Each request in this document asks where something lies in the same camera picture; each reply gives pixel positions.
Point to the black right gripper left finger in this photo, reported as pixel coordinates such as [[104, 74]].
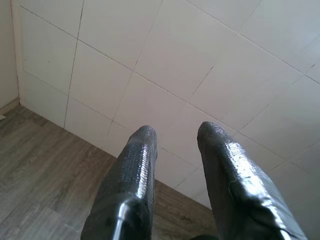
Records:
[[130, 180]]

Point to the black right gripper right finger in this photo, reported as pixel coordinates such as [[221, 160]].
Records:
[[240, 190]]

